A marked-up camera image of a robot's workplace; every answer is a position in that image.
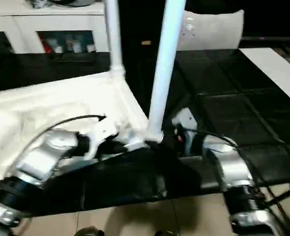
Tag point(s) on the white plastic table top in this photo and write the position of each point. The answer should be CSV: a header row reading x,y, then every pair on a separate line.
x,y
46,113

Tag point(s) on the white plastic table leg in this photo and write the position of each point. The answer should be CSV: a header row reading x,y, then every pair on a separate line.
x,y
113,34
164,64

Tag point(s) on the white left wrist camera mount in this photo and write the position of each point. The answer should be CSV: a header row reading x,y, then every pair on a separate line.
x,y
98,135

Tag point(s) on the small red bottle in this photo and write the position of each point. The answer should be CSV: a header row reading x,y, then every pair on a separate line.
x,y
45,46

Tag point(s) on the black work mat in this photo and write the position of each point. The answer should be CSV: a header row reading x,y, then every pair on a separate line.
x,y
243,123

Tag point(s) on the white cabinet with glass doors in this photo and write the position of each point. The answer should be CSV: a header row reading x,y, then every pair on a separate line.
x,y
46,24

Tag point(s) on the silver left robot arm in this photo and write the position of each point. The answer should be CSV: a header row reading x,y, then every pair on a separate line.
x,y
42,157

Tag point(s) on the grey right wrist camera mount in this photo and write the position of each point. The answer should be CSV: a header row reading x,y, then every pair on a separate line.
x,y
184,120

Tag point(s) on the dark grey helmet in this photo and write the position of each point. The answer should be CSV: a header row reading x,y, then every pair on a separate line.
x,y
76,2

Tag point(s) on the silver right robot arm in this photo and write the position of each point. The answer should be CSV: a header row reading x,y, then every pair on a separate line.
x,y
228,172

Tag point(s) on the black stand foot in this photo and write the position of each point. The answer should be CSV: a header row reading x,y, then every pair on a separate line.
x,y
282,195

